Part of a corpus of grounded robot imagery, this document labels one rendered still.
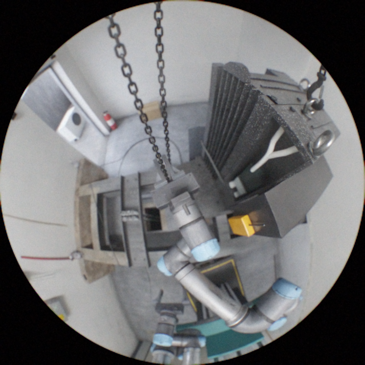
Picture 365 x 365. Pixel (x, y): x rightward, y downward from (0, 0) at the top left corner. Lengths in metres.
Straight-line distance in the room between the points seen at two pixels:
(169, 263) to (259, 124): 0.49
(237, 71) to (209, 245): 0.47
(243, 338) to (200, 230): 0.86
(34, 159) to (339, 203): 3.01
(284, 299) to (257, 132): 0.50
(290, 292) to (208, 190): 0.77
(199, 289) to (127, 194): 1.07
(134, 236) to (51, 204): 1.04
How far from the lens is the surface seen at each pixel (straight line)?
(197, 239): 0.31
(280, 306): 0.47
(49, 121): 6.36
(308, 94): 0.43
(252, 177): 0.54
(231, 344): 1.01
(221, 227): 1.13
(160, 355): 0.87
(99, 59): 2.64
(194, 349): 0.71
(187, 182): 0.34
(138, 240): 1.20
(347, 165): 1.46
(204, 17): 2.53
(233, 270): 1.66
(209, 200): 0.88
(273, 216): 0.34
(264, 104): 0.34
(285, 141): 0.45
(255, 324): 0.48
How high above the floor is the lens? 1.75
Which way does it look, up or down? 72 degrees down
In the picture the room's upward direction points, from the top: 11 degrees counter-clockwise
